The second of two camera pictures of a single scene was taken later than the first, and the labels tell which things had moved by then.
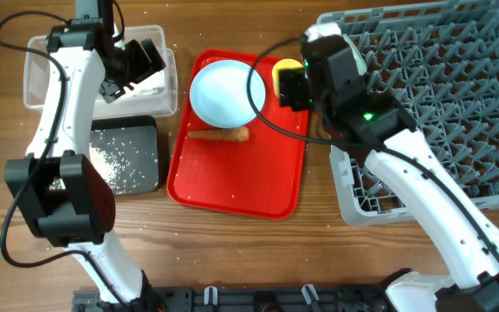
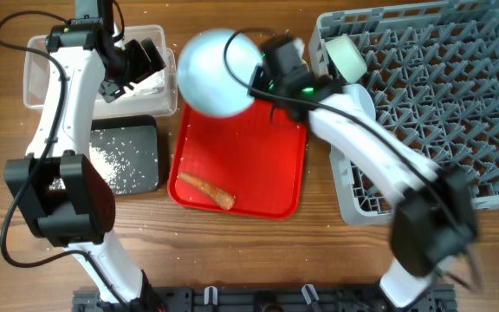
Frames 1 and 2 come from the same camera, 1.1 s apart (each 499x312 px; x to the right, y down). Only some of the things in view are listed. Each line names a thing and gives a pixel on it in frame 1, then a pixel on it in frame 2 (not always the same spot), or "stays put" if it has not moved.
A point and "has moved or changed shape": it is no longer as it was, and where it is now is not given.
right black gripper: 290,90 to 255,82
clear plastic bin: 156,98 stays put
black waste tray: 124,149 stays put
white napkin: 153,84 stays put
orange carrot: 229,133 to 224,199
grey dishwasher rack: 460,70 stays put
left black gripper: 144,67 stays put
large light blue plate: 218,94 has moved or changed shape
